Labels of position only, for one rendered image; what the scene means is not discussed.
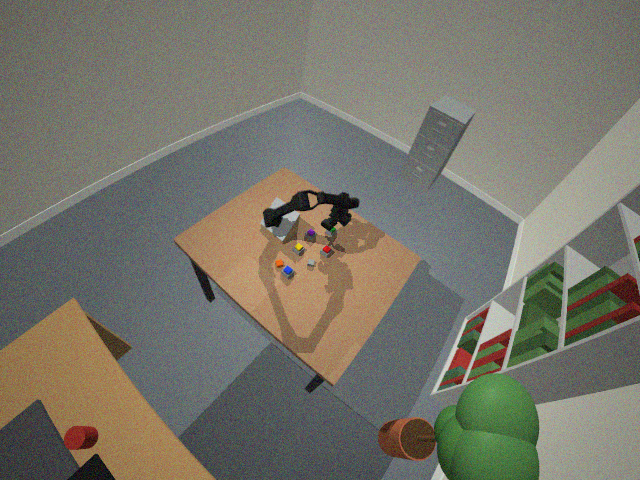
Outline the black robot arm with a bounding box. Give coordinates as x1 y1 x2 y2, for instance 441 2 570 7
263 189 360 228

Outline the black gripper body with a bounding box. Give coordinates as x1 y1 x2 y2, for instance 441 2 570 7
321 207 349 231

